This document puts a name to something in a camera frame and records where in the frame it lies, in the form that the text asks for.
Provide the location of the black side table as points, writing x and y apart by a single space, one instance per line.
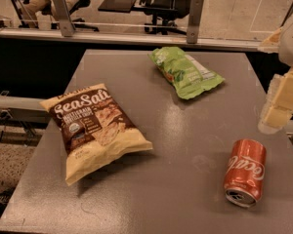
118 6

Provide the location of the left metal rail bracket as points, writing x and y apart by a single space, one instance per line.
66 26

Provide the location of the red cola can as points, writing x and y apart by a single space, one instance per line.
244 177

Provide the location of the metal guard rail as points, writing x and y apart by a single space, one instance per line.
91 37

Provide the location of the brown sea salt chip bag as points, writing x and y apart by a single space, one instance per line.
96 131

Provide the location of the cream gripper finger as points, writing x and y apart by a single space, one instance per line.
278 109

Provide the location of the grey metal side bar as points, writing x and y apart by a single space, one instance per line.
24 109

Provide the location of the right metal rail bracket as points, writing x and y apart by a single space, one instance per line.
194 18

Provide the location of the green rice chip bag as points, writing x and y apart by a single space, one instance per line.
189 77

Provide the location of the metal rail bracket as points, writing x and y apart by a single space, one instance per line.
66 26
194 18

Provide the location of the black office chair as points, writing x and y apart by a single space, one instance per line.
163 15

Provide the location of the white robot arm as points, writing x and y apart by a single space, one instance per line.
281 42

